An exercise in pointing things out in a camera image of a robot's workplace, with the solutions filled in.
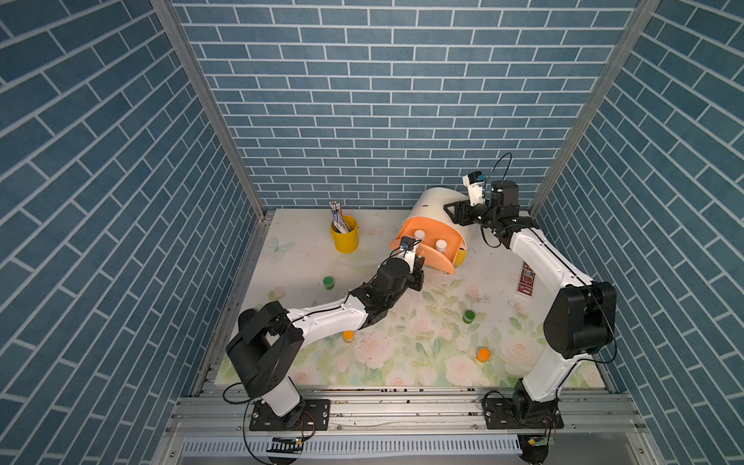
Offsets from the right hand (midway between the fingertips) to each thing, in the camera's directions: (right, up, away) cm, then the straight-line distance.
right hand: (456, 205), depth 88 cm
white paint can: (-11, -9, -1) cm, 15 cm away
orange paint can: (-33, -39, -4) cm, 51 cm away
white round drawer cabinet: (-8, +1, +4) cm, 9 cm away
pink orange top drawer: (-6, -8, 0) cm, 10 cm away
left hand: (-9, -17, -7) cm, 20 cm away
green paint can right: (+4, -35, +1) cm, 35 cm away
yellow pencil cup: (-36, -9, +12) cm, 39 cm away
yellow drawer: (+2, -17, +2) cm, 17 cm away
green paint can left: (-41, -25, +8) cm, 49 cm away
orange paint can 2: (+6, -44, -6) cm, 45 cm away
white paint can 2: (-5, -13, -4) cm, 14 cm away
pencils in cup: (-37, -5, +6) cm, 38 cm away
